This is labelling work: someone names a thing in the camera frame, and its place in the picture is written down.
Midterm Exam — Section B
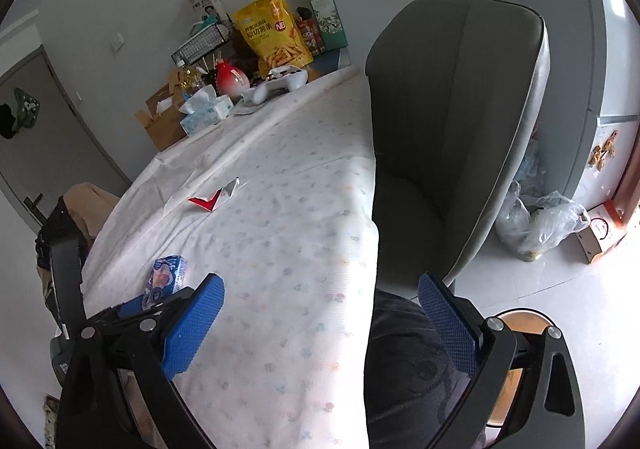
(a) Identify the grey door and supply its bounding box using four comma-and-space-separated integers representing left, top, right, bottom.
1, 47, 131, 231

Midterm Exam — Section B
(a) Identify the white game controller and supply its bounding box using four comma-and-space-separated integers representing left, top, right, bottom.
241, 66, 308, 105

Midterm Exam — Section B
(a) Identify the wire mesh basket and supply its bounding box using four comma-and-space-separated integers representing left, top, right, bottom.
171, 24, 231, 68

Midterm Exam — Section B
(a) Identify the grey upholstered chair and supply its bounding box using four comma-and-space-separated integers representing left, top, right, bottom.
366, 0, 550, 299

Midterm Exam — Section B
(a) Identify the orange white cardboard box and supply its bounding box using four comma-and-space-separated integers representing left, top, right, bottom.
577, 200, 630, 264

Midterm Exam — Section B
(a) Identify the dark red sauce jar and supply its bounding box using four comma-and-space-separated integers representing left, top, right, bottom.
295, 7, 326, 56

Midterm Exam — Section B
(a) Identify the red white torn wrapper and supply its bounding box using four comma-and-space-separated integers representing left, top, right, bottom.
188, 177, 246, 213

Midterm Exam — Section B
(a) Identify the white refrigerator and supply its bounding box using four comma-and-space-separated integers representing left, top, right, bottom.
510, 0, 639, 209

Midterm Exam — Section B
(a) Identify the dark patterned trouser leg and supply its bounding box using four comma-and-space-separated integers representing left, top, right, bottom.
363, 290, 469, 448

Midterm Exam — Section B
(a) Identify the white plastic bag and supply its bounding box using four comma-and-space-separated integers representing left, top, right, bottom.
495, 182, 530, 253

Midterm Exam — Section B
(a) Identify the round wooden trash bin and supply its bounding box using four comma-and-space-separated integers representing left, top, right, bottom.
487, 308, 553, 429

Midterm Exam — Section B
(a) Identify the brown cardboard box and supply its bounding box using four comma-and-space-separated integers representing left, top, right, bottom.
136, 69, 186, 151

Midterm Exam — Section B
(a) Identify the clear plastic bag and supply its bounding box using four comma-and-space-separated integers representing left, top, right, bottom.
516, 191, 591, 261

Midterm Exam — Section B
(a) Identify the white tissue box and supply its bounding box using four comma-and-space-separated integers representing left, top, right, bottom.
179, 85, 233, 136

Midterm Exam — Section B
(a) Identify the yellow snack bag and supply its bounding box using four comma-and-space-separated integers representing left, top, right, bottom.
233, 0, 314, 79

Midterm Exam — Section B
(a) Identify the blue tissue pack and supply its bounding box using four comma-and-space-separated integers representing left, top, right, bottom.
141, 255, 188, 310

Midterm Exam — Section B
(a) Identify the white floral tablecloth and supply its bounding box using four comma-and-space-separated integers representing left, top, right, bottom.
82, 67, 378, 448

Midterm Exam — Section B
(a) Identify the green tall box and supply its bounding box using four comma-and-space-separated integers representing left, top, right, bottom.
308, 0, 348, 50

